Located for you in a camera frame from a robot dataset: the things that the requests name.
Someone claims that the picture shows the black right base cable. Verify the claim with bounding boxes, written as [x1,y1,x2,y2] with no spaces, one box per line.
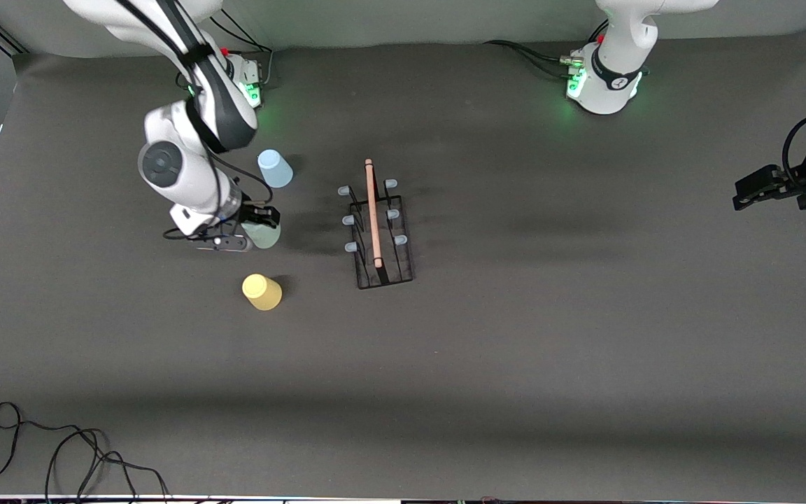
[207,7,274,88]

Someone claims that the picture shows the yellow plastic cup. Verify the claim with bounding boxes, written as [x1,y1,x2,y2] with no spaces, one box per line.
[241,274,283,312]

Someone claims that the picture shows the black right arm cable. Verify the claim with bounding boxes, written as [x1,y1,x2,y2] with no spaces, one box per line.
[116,0,275,242]

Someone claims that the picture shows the dark grey table mat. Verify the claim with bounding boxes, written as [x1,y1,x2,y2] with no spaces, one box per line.
[0,24,806,499]

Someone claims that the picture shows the black left base cable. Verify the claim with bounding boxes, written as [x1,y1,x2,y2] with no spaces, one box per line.
[483,40,577,75]

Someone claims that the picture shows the light blue plastic cup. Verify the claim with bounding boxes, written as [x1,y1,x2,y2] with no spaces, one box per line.
[257,149,294,189]

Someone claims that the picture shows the black base cable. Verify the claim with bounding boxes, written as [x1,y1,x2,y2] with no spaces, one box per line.
[483,40,577,75]
[207,7,274,88]

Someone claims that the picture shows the black loose cable on mat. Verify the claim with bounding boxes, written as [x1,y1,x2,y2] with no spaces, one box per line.
[0,401,173,502]

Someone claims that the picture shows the black wire cup holder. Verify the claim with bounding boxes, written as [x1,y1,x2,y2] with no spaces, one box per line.
[337,158,416,290]

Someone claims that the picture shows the pale green plastic cup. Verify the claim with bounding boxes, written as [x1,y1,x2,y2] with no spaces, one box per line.
[241,217,282,251]

